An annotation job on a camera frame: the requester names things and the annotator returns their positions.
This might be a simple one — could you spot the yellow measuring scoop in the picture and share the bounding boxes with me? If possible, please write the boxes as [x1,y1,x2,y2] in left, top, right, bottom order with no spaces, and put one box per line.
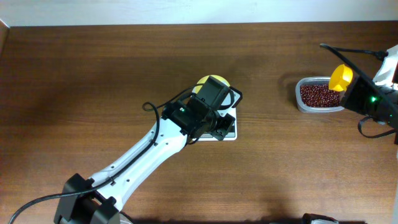
[328,64,353,92]

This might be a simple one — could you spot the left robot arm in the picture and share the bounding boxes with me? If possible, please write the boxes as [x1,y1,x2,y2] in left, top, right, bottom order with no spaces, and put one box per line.
[54,75,243,223]

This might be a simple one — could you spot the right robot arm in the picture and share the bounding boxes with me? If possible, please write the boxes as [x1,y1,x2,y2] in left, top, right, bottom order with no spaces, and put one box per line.
[340,77,397,139]

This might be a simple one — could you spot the white digital kitchen scale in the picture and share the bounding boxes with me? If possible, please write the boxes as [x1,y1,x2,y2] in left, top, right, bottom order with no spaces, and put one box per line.
[190,86,238,142]

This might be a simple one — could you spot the yellow plastic bowl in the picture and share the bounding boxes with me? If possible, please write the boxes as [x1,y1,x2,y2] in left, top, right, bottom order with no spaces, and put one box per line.
[192,75,230,93]

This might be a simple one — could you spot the red beans in container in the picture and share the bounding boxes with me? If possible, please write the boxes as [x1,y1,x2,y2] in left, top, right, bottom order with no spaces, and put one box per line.
[300,84,340,108]

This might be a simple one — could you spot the clear plastic bean container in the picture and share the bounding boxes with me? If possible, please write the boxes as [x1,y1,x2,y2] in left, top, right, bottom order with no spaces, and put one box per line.
[295,77,344,113]

